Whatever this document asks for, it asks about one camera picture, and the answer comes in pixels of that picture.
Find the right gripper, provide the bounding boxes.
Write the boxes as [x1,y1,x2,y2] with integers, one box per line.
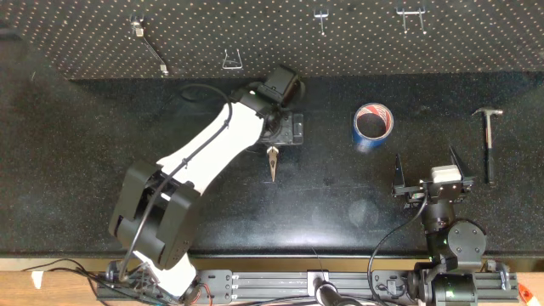
[391,145,475,209]

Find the black and white pliers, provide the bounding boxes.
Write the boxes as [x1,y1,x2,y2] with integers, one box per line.
[266,145,280,183]

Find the wrench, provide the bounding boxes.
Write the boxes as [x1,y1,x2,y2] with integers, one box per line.
[131,20,170,77]

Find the black pegboard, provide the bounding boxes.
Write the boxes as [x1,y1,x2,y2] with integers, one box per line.
[0,0,544,81]

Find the roll of blue tape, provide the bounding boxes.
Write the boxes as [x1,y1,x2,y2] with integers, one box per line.
[351,102,394,152]

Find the hammer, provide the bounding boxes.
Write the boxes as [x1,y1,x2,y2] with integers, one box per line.
[470,106,504,187]

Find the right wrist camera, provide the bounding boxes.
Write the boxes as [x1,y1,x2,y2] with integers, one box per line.
[429,164,463,184]

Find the black cable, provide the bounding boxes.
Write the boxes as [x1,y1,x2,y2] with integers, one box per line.
[367,191,429,305]
[118,83,234,284]

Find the mounting rail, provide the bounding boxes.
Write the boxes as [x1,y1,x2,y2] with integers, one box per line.
[95,258,522,306]

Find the thin black wire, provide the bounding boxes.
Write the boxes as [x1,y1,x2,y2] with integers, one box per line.
[16,258,124,294]

